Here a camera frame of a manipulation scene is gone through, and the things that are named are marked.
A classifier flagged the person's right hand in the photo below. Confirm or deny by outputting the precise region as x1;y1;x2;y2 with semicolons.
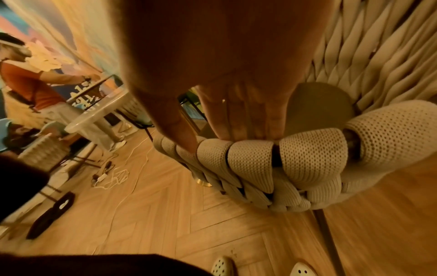
112;0;336;152

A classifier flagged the beige woven rope chair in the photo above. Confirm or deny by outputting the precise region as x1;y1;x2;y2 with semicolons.
153;0;437;276

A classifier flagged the white lattice chair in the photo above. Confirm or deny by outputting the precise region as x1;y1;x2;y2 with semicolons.
116;93;156;129

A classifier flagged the round white table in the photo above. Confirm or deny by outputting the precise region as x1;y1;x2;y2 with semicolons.
64;88;138;135

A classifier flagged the black framed sign board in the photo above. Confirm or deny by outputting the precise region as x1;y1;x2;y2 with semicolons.
66;74;115;111

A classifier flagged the small beige woven chair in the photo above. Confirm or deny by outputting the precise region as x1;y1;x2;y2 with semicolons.
19;132;98;173

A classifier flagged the person's white left clog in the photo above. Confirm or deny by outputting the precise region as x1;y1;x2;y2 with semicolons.
210;256;237;276

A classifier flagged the person's white clog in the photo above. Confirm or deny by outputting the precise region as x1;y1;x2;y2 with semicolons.
210;256;237;276
290;259;321;276

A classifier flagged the person's white right clog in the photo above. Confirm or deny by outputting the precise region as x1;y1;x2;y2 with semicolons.
290;259;321;276

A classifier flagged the person's dark clothing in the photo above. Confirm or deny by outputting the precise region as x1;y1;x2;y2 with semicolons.
0;155;51;222
0;253;213;276

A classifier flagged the white cable on floor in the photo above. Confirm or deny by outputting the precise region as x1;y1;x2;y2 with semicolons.
94;132;152;191

